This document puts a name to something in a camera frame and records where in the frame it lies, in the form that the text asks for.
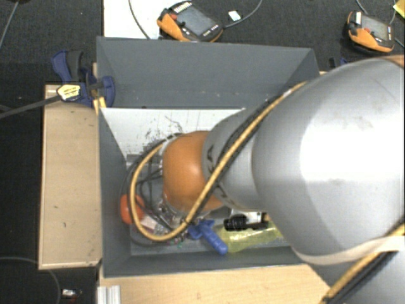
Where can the pink and white small object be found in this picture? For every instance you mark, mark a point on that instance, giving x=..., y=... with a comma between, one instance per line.
x=149, y=225

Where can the orange ball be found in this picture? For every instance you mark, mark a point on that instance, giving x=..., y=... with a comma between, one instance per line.
x=126, y=209

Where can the yellow spray bottle blue head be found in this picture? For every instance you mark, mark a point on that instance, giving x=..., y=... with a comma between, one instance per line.
x=243, y=237

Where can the pale wood flat board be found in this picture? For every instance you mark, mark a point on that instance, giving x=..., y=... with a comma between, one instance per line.
x=71, y=182

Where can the grey metal bin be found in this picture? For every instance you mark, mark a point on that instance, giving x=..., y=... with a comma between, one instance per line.
x=196, y=74

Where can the black cylinder on white bracket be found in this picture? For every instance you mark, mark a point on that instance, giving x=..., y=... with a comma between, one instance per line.
x=234, y=223

